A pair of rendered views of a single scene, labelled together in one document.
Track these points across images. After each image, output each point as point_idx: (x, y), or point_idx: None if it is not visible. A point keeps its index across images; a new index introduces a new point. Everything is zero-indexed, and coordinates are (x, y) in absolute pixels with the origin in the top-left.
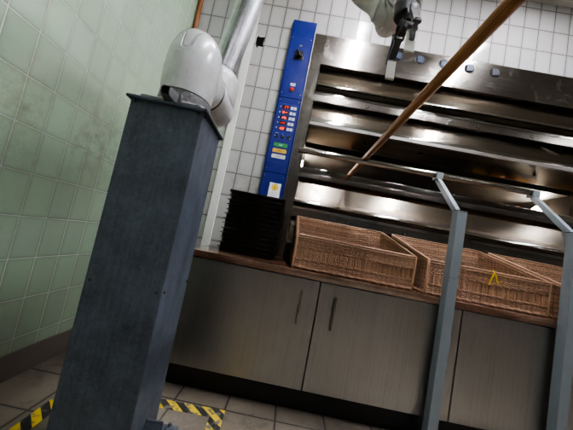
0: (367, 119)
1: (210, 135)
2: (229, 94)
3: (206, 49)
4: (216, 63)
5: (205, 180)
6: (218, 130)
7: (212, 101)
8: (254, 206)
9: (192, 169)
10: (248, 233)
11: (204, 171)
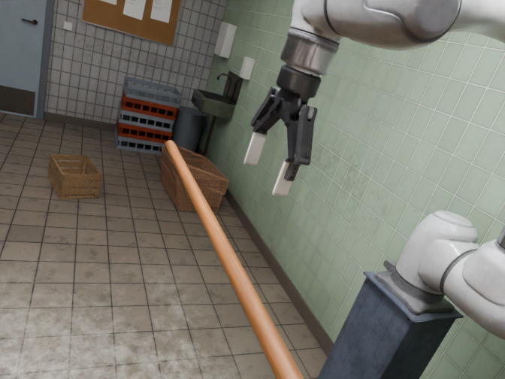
0: None
1: (383, 302)
2: (464, 275)
3: (416, 226)
4: (415, 237)
5: (376, 348)
6: (394, 303)
7: (420, 277)
8: None
9: (350, 316)
10: None
11: (373, 336)
